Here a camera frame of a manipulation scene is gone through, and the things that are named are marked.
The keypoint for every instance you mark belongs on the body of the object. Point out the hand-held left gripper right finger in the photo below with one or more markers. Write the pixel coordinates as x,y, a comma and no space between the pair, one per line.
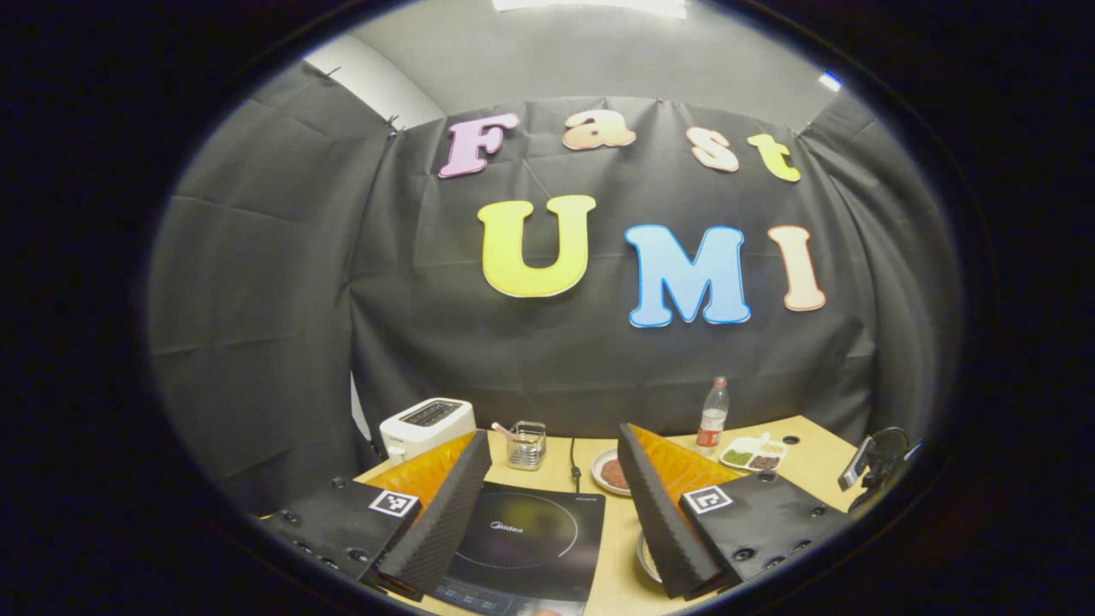
654,522

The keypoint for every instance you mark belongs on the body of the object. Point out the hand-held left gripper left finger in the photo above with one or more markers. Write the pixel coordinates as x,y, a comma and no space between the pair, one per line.
445,522

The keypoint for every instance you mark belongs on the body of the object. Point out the black induction cooktop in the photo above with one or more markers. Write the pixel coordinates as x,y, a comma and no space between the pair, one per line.
530,535

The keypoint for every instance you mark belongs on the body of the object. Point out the red meat slice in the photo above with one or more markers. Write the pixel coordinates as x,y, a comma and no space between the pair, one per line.
614,473

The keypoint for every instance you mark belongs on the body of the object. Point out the white round plate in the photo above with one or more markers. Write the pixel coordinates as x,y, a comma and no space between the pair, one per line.
597,479

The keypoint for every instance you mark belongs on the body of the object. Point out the white toaster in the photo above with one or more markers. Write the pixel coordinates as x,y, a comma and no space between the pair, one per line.
428,428

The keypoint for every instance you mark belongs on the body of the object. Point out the heap of green mung beans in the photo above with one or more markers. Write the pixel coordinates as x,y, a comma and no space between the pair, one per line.
737,458

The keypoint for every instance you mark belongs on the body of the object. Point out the pink stick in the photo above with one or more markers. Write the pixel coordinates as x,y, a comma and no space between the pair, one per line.
503,429

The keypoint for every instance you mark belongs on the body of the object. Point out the clear water bottle red label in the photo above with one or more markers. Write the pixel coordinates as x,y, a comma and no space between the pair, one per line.
712,423

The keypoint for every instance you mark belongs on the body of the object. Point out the heap of dark red beans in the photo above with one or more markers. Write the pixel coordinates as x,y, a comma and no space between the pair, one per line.
764,463

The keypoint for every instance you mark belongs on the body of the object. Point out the white divided dish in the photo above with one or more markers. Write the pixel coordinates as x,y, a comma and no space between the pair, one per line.
753,452

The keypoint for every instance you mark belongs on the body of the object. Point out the small ceiling light panel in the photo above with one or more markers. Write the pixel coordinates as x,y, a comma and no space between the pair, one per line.
830,81

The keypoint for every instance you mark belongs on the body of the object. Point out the large ceiling light panel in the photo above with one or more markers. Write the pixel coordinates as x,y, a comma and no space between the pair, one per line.
590,7

